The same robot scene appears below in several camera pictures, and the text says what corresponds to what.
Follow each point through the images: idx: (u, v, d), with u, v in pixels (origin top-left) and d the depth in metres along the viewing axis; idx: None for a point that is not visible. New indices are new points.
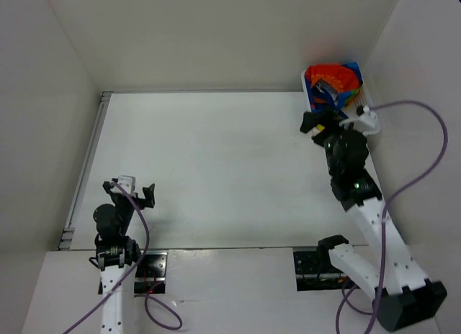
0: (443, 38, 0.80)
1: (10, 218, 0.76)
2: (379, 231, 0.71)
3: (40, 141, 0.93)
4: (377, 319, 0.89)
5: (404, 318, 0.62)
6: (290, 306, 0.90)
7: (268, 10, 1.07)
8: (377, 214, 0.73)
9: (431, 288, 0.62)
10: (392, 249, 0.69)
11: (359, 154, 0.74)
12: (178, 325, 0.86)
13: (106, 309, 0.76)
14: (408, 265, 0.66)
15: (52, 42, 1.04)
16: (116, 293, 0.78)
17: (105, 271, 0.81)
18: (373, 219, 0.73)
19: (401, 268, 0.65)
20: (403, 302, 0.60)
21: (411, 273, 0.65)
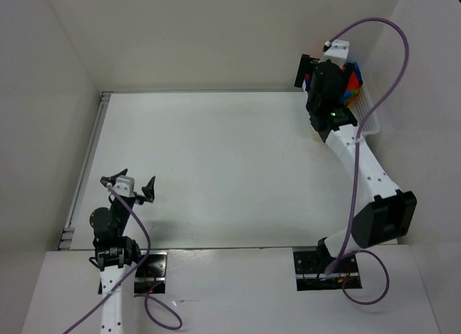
0: (444, 37, 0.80)
1: (12, 218, 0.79)
2: (353, 151, 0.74)
3: (43, 142, 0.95)
4: (387, 321, 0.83)
5: (376, 226, 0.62)
6: (292, 307, 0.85)
7: (269, 6, 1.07)
8: (352, 138, 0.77)
9: (403, 194, 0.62)
10: (366, 165, 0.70)
11: (334, 82, 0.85)
12: (178, 325, 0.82)
13: (106, 310, 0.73)
14: (379, 181, 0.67)
15: (52, 40, 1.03)
16: (115, 293, 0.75)
17: (104, 271, 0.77)
18: (348, 142, 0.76)
19: (374, 180, 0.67)
20: (374, 209, 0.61)
21: (384, 184, 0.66)
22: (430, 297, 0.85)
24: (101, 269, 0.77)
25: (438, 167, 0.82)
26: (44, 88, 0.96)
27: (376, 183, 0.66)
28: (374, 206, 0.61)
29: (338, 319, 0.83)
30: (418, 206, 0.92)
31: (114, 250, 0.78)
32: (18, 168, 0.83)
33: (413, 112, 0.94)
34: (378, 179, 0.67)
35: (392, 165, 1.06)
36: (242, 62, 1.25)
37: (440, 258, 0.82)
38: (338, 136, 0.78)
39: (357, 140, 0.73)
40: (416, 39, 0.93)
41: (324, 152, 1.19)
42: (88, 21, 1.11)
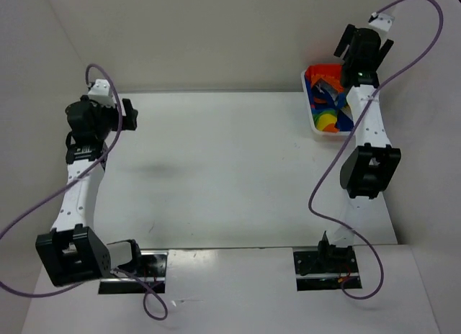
0: (443, 35, 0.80)
1: (12, 219, 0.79)
2: (364, 106, 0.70)
3: (43, 142, 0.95)
4: (387, 322, 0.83)
5: (358, 172, 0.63)
6: (292, 307, 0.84)
7: (269, 5, 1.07)
8: (368, 93, 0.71)
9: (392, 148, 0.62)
10: (369, 120, 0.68)
11: (372, 44, 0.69)
12: (162, 315, 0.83)
13: (69, 196, 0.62)
14: (377, 134, 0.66)
15: (52, 39, 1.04)
16: (82, 181, 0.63)
17: (73, 165, 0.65)
18: (362, 97, 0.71)
19: (371, 133, 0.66)
20: (360, 152, 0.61)
21: (379, 138, 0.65)
22: (431, 297, 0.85)
24: (70, 163, 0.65)
25: (438, 167, 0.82)
26: (44, 88, 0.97)
27: (372, 135, 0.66)
28: (360, 150, 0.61)
29: (338, 319, 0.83)
30: (418, 206, 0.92)
31: (86, 152, 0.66)
32: (18, 169, 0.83)
33: (413, 111, 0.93)
34: (375, 132, 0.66)
35: None
36: (242, 61, 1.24)
37: (440, 258, 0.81)
38: (354, 89, 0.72)
39: (372, 97, 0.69)
40: (416, 38, 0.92)
41: (324, 151, 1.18)
42: (88, 21, 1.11)
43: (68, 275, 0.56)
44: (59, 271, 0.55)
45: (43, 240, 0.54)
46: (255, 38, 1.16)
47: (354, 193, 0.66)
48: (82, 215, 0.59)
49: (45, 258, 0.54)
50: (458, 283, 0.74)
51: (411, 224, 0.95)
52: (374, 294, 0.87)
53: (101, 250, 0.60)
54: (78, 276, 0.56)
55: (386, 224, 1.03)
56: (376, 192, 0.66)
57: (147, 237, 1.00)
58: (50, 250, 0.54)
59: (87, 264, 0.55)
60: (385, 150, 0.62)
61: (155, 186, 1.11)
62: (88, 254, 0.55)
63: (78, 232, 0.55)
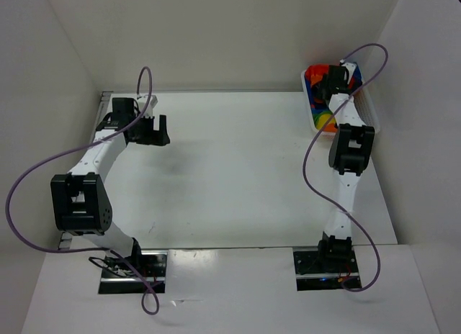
0: (443, 35, 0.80)
1: (12, 218, 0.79)
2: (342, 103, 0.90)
3: (43, 142, 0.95)
4: (387, 322, 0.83)
5: (341, 145, 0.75)
6: (292, 307, 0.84)
7: (269, 5, 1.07)
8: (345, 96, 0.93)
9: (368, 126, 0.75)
10: (348, 111, 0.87)
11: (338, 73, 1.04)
12: (154, 309, 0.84)
13: (91, 152, 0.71)
14: (354, 118, 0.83)
15: (51, 39, 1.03)
16: (104, 143, 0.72)
17: (101, 132, 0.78)
18: (341, 98, 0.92)
19: (350, 117, 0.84)
20: (342, 130, 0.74)
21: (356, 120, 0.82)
22: (430, 297, 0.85)
24: (99, 130, 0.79)
25: (438, 167, 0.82)
26: (43, 88, 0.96)
27: (350, 119, 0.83)
28: (342, 127, 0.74)
29: (338, 319, 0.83)
30: (418, 206, 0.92)
31: (113, 125, 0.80)
32: (18, 168, 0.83)
33: (413, 111, 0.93)
34: (353, 117, 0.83)
35: (393, 165, 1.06)
36: (241, 61, 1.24)
37: (439, 258, 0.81)
38: (333, 97, 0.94)
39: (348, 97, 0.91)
40: (416, 38, 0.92)
41: (324, 151, 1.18)
42: (88, 21, 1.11)
43: (69, 217, 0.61)
44: (65, 211, 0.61)
45: (57, 178, 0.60)
46: (256, 37, 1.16)
47: (342, 170, 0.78)
48: (96, 167, 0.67)
49: (55, 196, 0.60)
50: (458, 283, 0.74)
51: (411, 224, 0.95)
52: (375, 295, 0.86)
53: (106, 205, 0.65)
54: (78, 222, 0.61)
55: (386, 224, 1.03)
56: (360, 168, 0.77)
57: (148, 237, 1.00)
58: (61, 188, 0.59)
59: (90, 210, 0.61)
60: (362, 129, 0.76)
61: (155, 186, 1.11)
62: (94, 199, 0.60)
63: (88, 178, 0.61)
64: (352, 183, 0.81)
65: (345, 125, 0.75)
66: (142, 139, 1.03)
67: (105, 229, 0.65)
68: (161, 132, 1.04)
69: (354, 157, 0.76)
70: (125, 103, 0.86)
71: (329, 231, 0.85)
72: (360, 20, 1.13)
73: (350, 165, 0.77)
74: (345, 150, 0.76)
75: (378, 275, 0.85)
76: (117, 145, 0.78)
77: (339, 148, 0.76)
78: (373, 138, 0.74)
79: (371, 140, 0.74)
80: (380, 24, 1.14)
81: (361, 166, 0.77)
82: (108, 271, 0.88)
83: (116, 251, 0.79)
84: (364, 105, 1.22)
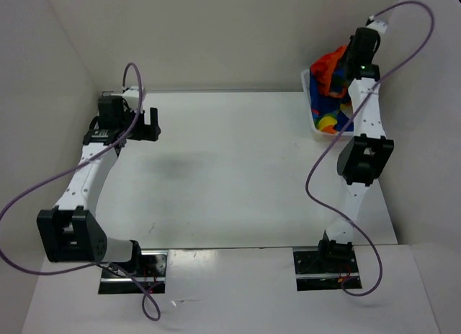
0: (442, 35, 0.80)
1: (13, 219, 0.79)
2: (364, 98, 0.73)
3: (43, 143, 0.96)
4: (386, 321, 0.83)
5: (354, 159, 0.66)
6: (292, 307, 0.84)
7: (268, 6, 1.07)
8: (368, 87, 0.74)
9: (385, 138, 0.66)
10: (366, 111, 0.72)
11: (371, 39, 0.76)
12: (155, 317, 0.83)
13: (78, 176, 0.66)
14: (372, 125, 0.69)
15: (51, 39, 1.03)
16: (92, 164, 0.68)
17: (88, 145, 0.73)
18: (362, 90, 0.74)
19: (367, 124, 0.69)
20: (356, 142, 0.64)
21: (374, 129, 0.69)
22: (430, 297, 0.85)
24: (85, 143, 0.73)
25: (438, 167, 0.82)
26: (43, 88, 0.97)
27: (367, 127, 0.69)
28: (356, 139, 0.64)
29: (338, 319, 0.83)
30: (418, 206, 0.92)
31: (102, 136, 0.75)
32: (18, 169, 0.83)
33: (413, 112, 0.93)
34: (372, 124, 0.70)
35: (393, 165, 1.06)
36: (241, 61, 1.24)
37: (439, 258, 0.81)
38: (355, 82, 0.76)
39: (372, 91, 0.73)
40: (417, 38, 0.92)
41: (324, 151, 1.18)
42: (88, 21, 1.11)
43: (62, 250, 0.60)
44: (55, 246, 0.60)
45: (43, 214, 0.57)
46: (255, 37, 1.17)
47: (350, 181, 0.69)
48: (85, 198, 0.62)
49: (43, 231, 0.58)
50: (458, 283, 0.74)
51: (412, 224, 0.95)
52: (375, 295, 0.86)
53: (99, 235, 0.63)
54: (74, 253, 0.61)
55: (387, 224, 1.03)
56: (371, 180, 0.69)
57: (148, 237, 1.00)
58: (50, 225, 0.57)
59: (83, 245, 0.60)
60: (379, 141, 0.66)
61: (156, 186, 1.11)
62: (84, 237, 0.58)
63: (77, 214, 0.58)
64: (360, 192, 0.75)
65: (359, 137, 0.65)
66: (133, 134, 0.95)
67: (99, 256, 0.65)
68: (153, 124, 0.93)
69: (365, 168, 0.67)
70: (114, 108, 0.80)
71: (331, 235, 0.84)
72: (360, 20, 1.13)
73: (359, 177, 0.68)
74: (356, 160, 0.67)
75: (379, 277, 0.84)
76: (108, 160, 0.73)
77: (351, 160, 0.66)
78: (390, 152, 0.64)
79: (387, 154, 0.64)
80: None
81: (372, 176, 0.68)
82: (108, 271, 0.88)
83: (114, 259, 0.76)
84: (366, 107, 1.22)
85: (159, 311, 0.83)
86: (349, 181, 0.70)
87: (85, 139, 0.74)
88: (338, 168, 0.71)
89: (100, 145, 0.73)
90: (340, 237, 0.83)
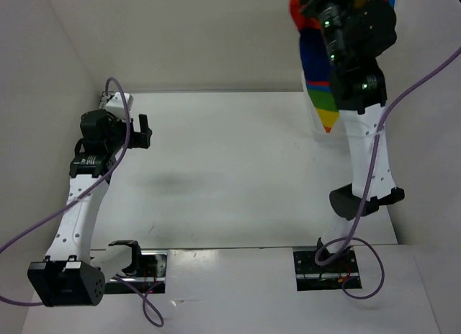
0: (443, 35, 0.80)
1: (12, 219, 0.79)
2: (371, 145, 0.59)
3: (42, 143, 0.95)
4: (387, 322, 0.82)
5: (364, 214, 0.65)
6: (292, 307, 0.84)
7: (268, 6, 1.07)
8: (374, 123, 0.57)
9: (397, 193, 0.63)
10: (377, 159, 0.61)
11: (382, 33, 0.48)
12: (159, 322, 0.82)
13: (67, 219, 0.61)
14: (382, 178, 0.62)
15: (51, 39, 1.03)
16: (82, 203, 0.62)
17: (75, 178, 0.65)
18: (369, 132, 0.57)
19: (377, 179, 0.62)
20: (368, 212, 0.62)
21: (385, 183, 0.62)
22: (430, 297, 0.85)
24: (72, 175, 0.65)
25: (437, 168, 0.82)
26: (43, 88, 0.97)
27: (377, 183, 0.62)
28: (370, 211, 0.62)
29: (338, 319, 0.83)
30: (418, 206, 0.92)
31: (91, 163, 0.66)
32: (18, 169, 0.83)
33: (412, 112, 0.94)
34: (381, 178, 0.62)
35: (392, 165, 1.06)
36: (241, 61, 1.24)
37: (439, 257, 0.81)
38: (360, 122, 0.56)
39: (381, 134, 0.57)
40: (416, 39, 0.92)
41: (324, 152, 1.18)
42: (88, 21, 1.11)
43: (58, 299, 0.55)
44: (50, 294, 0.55)
45: (35, 266, 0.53)
46: (255, 37, 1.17)
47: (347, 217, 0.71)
48: (77, 246, 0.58)
49: (37, 283, 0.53)
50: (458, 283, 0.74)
51: (412, 224, 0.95)
52: (374, 294, 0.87)
53: (97, 276, 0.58)
54: (70, 301, 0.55)
55: (386, 224, 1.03)
56: None
57: (147, 237, 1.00)
58: (41, 277, 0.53)
59: (80, 294, 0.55)
60: (390, 195, 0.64)
61: (155, 186, 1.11)
62: (81, 284, 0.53)
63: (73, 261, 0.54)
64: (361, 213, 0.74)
65: (374, 204, 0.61)
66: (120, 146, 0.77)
67: (98, 299, 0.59)
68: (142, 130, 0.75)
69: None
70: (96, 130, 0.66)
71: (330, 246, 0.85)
72: None
73: None
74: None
75: (382, 279, 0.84)
76: (99, 191, 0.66)
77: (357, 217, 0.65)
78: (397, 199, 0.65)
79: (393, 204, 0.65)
80: None
81: None
82: None
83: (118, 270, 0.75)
84: None
85: (162, 317, 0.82)
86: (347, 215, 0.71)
87: (72, 170, 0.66)
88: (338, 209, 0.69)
89: (89, 176, 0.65)
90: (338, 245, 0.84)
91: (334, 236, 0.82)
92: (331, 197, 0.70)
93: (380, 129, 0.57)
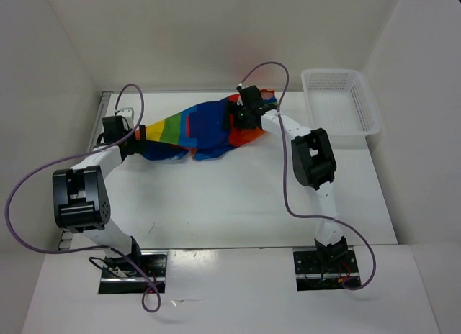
0: (444, 37, 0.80)
1: (12, 219, 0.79)
2: (278, 120, 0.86)
3: (43, 142, 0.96)
4: (387, 322, 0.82)
5: (307, 162, 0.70)
6: (291, 307, 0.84)
7: (268, 6, 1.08)
8: (275, 114, 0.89)
9: (316, 129, 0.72)
10: (287, 123, 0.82)
11: (254, 90, 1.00)
12: (154, 307, 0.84)
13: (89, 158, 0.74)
14: (298, 129, 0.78)
15: (51, 40, 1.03)
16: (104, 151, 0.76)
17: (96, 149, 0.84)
18: (272, 116, 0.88)
19: (294, 129, 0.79)
20: (298, 145, 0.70)
21: (302, 130, 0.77)
22: (430, 298, 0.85)
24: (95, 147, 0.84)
25: (436, 167, 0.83)
26: (43, 88, 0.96)
27: (295, 130, 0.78)
28: (298, 142, 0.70)
29: (337, 319, 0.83)
30: (418, 206, 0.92)
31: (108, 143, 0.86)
32: (19, 170, 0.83)
33: (411, 113, 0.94)
34: (297, 128, 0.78)
35: (392, 165, 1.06)
36: (241, 60, 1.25)
37: (439, 258, 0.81)
38: (264, 117, 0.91)
39: (278, 113, 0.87)
40: (416, 38, 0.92)
41: None
42: (88, 21, 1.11)
43: (69, 211, 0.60)
44: (64, 203, 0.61)
45: (58, 173, 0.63)
46: (255, 37, 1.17)
47: (317, 186, 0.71)
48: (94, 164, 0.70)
49: (57, 186, 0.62)
50: (457, 283, 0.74)
51: (412, 224, 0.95)
52: (375, 295, 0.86)
53: (105, 199, 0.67)
54: (78, 211, 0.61)
55: (387, 224, 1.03)
56: (332, 173, 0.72)
57: (147, 237, 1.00)
58: (62, 180, 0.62)
59: (89, 199, 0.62)
60: (312, 134, 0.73)
61: (156, 186, 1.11)
62: (94, 189, 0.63)
63: (88, 168, 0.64)
64: (330, 191, 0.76)
65: (296, 140, 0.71)
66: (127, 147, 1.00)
67: (105, 221, 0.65)
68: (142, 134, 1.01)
69: (323, 166, 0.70)
70: (115, 123, 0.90)
71: (323, 241, 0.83)
72: (360, 20, 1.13)
73: (323, 176, 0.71)
74: (311, 163, 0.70)
75: (371, 276, 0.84)
76: (115, 157, 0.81)
77: (305, 164, 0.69)
78: (328, 139, 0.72)
79: (328, 142, 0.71)
80: (380, 24, 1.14)
81: (331, 170, 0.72)
82: (108, 271, 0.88)
83: (116, 247, 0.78)
84: (365, 111, 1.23)
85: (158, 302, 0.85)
86: (317, 186, 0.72)
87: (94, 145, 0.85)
88: (305, 183, 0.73)
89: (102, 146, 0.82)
90: (321, 232, 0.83)
91: (320, 224, 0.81)
92: (302, 183, 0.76)
93: (279, 112, 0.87)
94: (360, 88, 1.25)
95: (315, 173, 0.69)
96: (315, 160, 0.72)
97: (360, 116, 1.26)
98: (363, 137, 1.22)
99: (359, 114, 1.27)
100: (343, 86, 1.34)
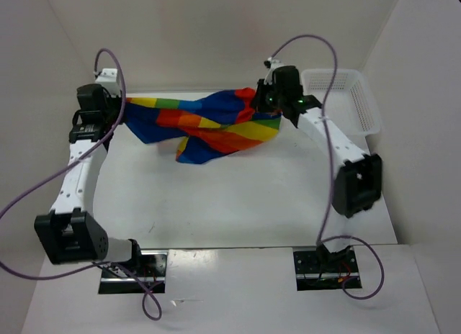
0: (443, 37, 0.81)
1: (12, 220, 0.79)
2: (323, 129, 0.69)
3: (42, 141, 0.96)
4: (386, 322, 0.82)
5: (352, 193, 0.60)
6: (291, 306, 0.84)
7: (267, 6, 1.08)
8: (319, 116, 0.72)
9: (371, 155, 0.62)
10: (334, 135, 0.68)
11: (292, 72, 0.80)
12: (155, 314, 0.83)
13: (70, 176, 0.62)
14: (348, 147, 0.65)
15: (51, 39, 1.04)
16: (83, 163, 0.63)
17: (75, 144, 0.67)
18: (316, 120, 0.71)
19: (343, 149, 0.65)
20: (348, 173, 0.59)
21: (353, 150, 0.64)
22: (430, 298, 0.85)
24: (72, 142, 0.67)
25: (437, 166, 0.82)
26: (42, 88, 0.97)
27: (342, 150, 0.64)
28: (348, 169, 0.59)
29: (336, 320, 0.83)
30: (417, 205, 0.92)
31: (90, 131, 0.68)
32: (19, 170, 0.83)
33: (411, 113, 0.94)
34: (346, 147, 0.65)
35: (392, 165, 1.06)
36: (241, 60, 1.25)
37: (439, 258, 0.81)
38: (303, 116, 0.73)
39: (325, 119, 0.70)
40: (415, 39, 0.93)
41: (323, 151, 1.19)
42: (88, 21, 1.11)
43: (65, 256, 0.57)
44: (57, 251, 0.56)
45: (41, 220, 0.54)
46: (253, 38, 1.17)
47: (351, 214, 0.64)
48: (81, 199, 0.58)
49: (42, 235, 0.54)
50: (457, 283, 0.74)
51: (412, 224, 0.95)
52: (374, 295, 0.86)
53: (101, 235, 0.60)
54: (75, 257, 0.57)
55: (386, 224, 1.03)
56: (371, 204, 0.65)
57: (147, 237, 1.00)
58: (48, 230, 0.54)
59: (85, 246, 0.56)
60: (365, 159, 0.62)
61: (157, 186, 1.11)
62: (86, 238, 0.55)
63: (75, 215, 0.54)
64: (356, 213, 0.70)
65: (346, 166, 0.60)
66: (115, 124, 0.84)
67: (103, 254, 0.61)
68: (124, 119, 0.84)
69: (367, 196, 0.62)
70: (94, 98, 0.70)
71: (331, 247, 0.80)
72: (359, 20, 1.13)
73: (363, 206, 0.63)
74: (356, 191, 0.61)
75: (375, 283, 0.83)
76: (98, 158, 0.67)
77: (351, 193, 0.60)
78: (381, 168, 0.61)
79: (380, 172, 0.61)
80: (379, 24, 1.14)
81: (372, 201, 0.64)
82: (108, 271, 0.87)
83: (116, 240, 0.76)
84: (365, 112, 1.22)
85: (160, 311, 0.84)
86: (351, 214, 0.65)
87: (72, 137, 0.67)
88: (339, 207, 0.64)
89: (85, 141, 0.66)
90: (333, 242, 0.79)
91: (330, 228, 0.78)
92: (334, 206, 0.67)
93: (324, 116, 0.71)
94: (360, 88, 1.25)
95: (357, 204, 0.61)
96: (359, 186, 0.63)
97: (360, 116, 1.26)
98: (363, 137, 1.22)
99: (359, 114, 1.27)
100: (343, 86, 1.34)
